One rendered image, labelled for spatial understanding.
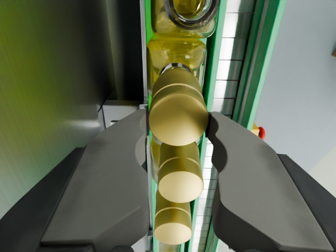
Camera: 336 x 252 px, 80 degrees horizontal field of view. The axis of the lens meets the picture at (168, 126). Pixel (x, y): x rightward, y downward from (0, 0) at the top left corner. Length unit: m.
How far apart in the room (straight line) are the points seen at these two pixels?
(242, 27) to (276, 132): 0.38
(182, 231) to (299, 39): 0.51
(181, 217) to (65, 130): 0.15
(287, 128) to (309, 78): 0.15
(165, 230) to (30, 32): 0.20
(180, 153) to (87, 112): 0.18
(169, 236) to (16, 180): 0.13
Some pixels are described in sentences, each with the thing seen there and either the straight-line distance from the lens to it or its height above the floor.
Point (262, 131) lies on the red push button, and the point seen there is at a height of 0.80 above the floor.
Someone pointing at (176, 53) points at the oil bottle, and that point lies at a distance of 0.18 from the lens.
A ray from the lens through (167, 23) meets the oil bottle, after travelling 0.17.
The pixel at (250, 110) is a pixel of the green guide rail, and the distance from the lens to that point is 0.36.
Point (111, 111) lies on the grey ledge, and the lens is 0.45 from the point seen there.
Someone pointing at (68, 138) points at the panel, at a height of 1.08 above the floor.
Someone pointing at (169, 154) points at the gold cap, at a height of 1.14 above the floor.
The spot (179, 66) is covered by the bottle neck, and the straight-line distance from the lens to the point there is 0.17.
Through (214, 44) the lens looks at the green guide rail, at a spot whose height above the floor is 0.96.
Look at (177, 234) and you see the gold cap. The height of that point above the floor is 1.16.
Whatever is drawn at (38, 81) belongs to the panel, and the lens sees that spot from 0.21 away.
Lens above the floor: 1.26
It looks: 59 degrees down
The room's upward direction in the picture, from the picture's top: 178 degrees counter-clockwise
